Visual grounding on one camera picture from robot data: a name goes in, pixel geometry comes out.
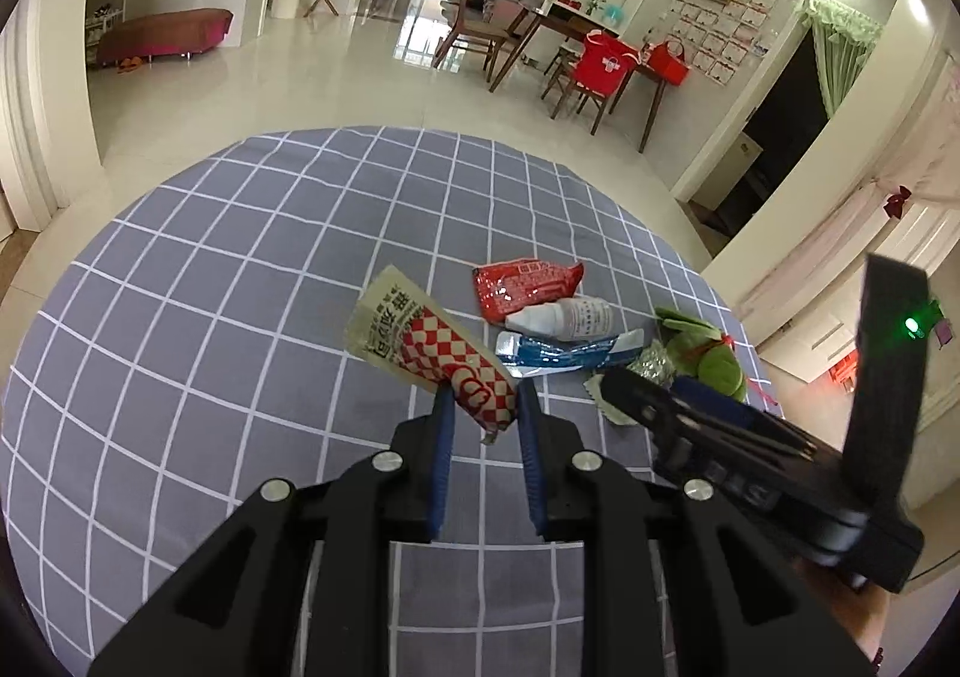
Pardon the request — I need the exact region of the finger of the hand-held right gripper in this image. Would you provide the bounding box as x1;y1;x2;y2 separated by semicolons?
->
670;377;818;457
600;368;721;457

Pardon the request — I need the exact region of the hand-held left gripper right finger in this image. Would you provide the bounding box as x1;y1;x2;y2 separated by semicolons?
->
516;381;875;677

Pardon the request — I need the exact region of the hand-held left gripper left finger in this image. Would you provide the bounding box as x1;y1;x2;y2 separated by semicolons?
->
86;384;458;677

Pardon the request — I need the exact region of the red checkered snack packet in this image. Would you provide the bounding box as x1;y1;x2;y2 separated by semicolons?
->
345;264;520;445

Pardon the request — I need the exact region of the person's right forearm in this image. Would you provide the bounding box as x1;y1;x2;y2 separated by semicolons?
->
799;561;901;677

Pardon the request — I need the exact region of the pale clear wrapper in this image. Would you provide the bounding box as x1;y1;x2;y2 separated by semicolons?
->
585;373;638;427

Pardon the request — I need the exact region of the silver foil wrapper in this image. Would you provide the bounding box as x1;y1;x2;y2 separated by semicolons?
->
626;339;676;385

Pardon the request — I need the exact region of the green wrapper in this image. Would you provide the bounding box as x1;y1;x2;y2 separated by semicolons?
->
652;305;751;400

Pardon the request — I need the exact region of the blue foil wrapper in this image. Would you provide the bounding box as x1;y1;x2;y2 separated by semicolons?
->
493;328;647;374

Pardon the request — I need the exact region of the white labelled bottle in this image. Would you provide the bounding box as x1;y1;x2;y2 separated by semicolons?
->
504;296;617;340

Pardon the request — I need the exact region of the red foil packet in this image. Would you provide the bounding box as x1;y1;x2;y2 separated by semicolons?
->
472;259;586;325

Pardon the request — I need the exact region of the pink floral door curtain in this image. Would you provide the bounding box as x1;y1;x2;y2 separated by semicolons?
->
731;54;960;348

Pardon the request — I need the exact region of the grey checked tablecloth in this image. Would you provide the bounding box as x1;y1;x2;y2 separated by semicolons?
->
0;125;788;677

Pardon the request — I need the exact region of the wooden chair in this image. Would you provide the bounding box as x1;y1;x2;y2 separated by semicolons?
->
431;0;526;74
541;30;642;136

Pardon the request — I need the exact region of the red gift bag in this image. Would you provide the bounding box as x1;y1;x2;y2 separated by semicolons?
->
645;39;691;85

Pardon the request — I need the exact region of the red chair cover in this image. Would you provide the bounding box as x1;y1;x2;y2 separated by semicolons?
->
574;30;640;97

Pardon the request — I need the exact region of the green door curtain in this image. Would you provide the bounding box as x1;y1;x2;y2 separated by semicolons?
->
793;0;886;119

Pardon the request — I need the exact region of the wooden dining table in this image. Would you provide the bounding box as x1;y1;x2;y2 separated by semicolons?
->
487;0;676;153

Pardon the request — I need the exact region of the red upholstered bench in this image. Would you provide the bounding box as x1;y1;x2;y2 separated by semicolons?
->
96;8;235;67

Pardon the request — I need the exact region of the red string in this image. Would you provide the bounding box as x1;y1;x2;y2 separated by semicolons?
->
720;335;781;415

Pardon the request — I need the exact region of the group of wall certificates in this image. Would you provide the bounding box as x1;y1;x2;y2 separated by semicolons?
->
667;0;785;85

